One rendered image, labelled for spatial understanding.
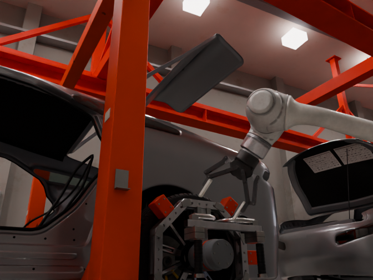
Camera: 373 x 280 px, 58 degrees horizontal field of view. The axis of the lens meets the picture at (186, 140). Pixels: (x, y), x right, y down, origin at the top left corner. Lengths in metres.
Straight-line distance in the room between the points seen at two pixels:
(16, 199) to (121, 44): 5.50
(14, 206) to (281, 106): 6.33
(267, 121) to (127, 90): 0.88
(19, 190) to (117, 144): 5.58
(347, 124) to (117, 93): 1.02
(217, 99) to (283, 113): 8.37
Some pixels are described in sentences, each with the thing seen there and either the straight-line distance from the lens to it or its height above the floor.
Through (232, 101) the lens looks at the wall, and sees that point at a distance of 9.56.
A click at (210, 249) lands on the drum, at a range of 1.58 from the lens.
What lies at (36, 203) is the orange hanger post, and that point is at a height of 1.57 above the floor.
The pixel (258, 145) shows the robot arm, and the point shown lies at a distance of 1.11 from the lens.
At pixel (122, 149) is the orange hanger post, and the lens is 1.52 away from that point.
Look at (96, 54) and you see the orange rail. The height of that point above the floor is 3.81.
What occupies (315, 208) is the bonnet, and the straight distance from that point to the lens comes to 5.64.
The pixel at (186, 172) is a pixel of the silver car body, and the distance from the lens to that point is 2.27.
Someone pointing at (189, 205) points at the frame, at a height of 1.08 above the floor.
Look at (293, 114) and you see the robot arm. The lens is 0.98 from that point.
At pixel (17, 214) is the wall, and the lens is 6.94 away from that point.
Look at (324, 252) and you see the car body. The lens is 4.20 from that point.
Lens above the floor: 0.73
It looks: 23 degrees up
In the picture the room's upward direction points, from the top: 1 degrees counter-clockwise
